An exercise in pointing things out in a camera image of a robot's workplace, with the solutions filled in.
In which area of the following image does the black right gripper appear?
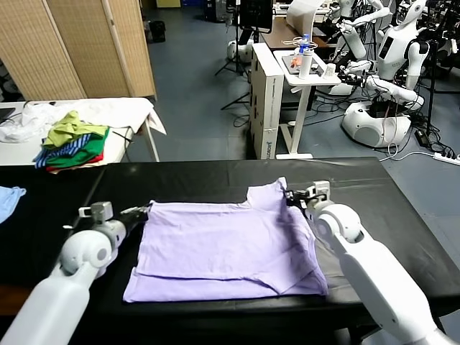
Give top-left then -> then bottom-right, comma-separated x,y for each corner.
283,188 -> 316,213

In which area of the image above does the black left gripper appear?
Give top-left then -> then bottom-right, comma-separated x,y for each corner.
119,203 -> 154,233

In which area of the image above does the lavender printed t-shirt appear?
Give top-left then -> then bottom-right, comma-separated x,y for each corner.
122,176 -> 330,303

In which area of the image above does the small white robot base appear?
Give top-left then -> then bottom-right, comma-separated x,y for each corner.
226,40 -> 254,64

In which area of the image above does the red folded garment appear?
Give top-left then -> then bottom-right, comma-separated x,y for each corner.
45,149 -> 105,172

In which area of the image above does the beige folded garment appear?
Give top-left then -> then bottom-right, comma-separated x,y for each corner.
47,159 -> 108,175

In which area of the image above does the black table cover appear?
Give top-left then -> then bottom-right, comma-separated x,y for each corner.
0,164 -> 107,288
45,156 -> 460,345

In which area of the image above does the green folded garment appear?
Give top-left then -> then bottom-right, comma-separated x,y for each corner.
45,125 -> 110,167

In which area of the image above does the tall white cardboard box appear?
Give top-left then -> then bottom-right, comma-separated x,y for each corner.
250,42 -> 285,160

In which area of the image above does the white standing desk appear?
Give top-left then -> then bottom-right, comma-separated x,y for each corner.
272,49 -> 342,160

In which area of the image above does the blue striped garment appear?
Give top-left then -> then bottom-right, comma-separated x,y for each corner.
33,133 -> 94,170

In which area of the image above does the white cloth on side table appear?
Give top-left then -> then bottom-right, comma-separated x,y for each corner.
0,96 -> 168,166

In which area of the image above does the black tripod stand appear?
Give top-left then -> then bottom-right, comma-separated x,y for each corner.
214,14 -> 252,78
221,91 -> 252,111

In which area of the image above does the lime green crumpled garment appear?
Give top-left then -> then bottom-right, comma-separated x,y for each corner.
42,110 -> 109,150

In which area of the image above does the white thermos bottle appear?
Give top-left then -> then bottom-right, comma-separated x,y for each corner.
298,49 -> 313,81

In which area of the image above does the light blue garment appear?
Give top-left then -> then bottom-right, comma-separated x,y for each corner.
0,185 -> 27,224

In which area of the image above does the white crumpled cloth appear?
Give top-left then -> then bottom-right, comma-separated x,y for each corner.
0,102 -> 71,144

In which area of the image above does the white power strip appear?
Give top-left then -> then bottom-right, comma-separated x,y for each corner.
433,152 -> 460,165

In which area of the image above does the brown wooden desk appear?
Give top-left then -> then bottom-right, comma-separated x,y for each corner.
259,17 -> 330,50

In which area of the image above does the white humanoid robot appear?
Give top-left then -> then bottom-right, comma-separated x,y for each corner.
336,0 -> 432,148
330,0 -> 392,61

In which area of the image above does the black laptop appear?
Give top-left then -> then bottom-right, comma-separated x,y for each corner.
0,107 -> 17,126

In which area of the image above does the black stand pole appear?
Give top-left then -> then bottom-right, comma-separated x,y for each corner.
425,40 -> 442,135

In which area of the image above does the white curved plastic cover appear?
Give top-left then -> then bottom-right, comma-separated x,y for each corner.
286,0 -> 324,35

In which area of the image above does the bamboo folding screen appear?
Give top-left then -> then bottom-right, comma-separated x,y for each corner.
0,0 -> 159,103

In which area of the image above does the black floor bin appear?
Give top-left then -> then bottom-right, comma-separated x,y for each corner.
149,20 -> 167,44

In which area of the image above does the black monitor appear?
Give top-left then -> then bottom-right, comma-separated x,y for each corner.
239,0 -> 275,35

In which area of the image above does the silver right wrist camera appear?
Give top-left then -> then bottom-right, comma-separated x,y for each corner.
308,180 -> 331,206

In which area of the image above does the white coiled cable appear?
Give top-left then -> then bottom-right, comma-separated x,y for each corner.
282,37 -> 319,49

